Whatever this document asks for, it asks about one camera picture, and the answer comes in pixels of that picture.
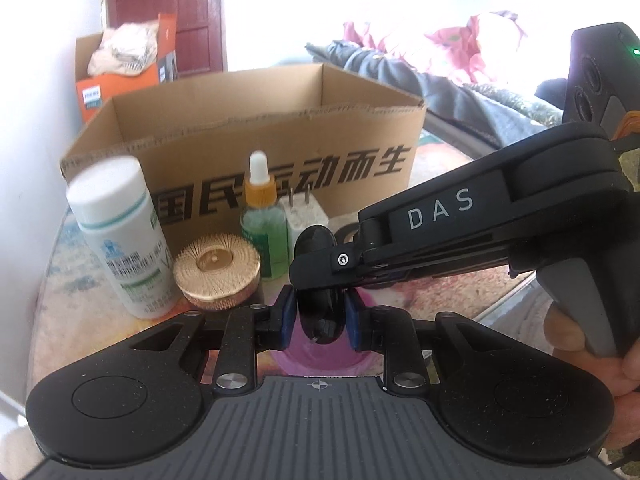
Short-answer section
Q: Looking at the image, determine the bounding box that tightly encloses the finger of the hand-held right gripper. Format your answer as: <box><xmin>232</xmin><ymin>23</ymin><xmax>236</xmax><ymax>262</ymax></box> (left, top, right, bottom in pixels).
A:
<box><xmin>289</xmin><ymin>237</ymin><xmax>416</xmax><ymax>292</ymax></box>

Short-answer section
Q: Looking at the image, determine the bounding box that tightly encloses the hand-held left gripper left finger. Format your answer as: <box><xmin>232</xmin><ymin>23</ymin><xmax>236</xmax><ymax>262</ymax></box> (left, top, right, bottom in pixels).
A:
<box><xmin>131</xmin><ymin>285</ymin><xmax>297</xmax><ymax>395</ymax></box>

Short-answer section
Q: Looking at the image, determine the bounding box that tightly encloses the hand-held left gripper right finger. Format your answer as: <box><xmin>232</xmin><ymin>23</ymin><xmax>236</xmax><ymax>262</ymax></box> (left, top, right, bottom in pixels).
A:
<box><xmin>344</xmin><ymin>293</ymin><xmax>501</xmax><ymax>396</ymax></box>

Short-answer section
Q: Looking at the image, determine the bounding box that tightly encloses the black oval case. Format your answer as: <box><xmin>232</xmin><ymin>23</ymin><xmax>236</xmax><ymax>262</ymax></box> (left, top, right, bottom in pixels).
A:
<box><xmin>292</xmin><ymin>226</ymin><xmax>348</xmax><ymax>345</ymax></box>

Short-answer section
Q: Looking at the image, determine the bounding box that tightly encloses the pink plate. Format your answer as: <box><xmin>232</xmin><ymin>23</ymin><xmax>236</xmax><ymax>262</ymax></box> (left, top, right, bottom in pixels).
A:
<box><xmin>270</xmin><ymin>305</ymin><xmax>388</xmax><ymax>377</ymax></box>

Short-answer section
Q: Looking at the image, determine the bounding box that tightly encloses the white plug charger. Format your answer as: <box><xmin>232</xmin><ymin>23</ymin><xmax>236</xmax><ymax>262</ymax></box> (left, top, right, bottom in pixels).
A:
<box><xmin>277</xmin><ymin>185</ymin><xmax>331</xmax><ymax>261</ymax></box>

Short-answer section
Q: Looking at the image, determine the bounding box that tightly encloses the green dropper bottle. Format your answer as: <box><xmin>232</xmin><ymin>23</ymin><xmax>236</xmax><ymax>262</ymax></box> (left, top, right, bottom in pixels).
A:
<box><xmin>241</xmin><ymin>151</ymin><xmax>291</xmax><ymax>281</ymax></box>

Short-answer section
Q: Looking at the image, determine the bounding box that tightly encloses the gold ribbed lid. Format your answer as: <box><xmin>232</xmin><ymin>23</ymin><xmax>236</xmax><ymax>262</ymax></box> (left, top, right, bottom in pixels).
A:
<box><xmin>173</xmin><ymin>235</ymin><xmax>262</xmax><ymax>311</ymax></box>

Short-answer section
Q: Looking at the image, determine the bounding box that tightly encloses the brown cardboard box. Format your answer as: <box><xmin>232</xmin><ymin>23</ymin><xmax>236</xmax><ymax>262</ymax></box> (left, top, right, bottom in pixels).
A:
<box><xmin>59</xmin><ymin>62</ymin><xmax>428</xmax><ymax>241</ymax></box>

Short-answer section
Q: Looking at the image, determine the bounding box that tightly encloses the white plastic bottle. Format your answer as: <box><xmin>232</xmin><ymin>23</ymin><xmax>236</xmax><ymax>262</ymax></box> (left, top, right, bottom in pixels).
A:
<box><xmin>66</xmin><ymin>156</ymin><xmax>176</xmax><ymax>318</ymax></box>

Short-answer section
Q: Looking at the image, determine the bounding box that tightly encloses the person's right hand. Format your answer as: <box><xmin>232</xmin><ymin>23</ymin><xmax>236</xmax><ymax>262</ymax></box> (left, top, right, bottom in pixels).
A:
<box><xmin>544</xmin><ymin>304</ymin><xmax>640</xmax><ymax>466</ymax></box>

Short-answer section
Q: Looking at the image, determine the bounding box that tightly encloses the pink cloth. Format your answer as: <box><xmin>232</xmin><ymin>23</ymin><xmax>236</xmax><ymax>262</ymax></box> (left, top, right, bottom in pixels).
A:
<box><xmin>344</xmin><ymin>10</ymin><xmax>527</xmax><ymax>86</ymax></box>

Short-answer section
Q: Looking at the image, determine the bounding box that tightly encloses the orange printed box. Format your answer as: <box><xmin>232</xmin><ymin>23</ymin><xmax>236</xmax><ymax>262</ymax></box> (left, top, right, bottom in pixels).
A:
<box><xmin>75</xmin><ymin>14</ymin><xmax>178</xmax><ymax>126</ymax></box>

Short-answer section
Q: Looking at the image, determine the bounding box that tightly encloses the red wooden door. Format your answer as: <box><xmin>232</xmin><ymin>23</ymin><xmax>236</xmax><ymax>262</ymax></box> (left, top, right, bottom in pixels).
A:
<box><xmin>105</xmin><ymin>0</ymin><xmax>228</xmax><ymax>78</ymax></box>

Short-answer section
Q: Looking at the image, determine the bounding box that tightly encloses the crumpled beige bag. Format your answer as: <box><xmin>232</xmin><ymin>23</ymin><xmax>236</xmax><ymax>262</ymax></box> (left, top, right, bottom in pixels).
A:
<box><xmin>87</xmin><ymin>22</ymin><xmax>161</xmax><ymax>78</ymax></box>

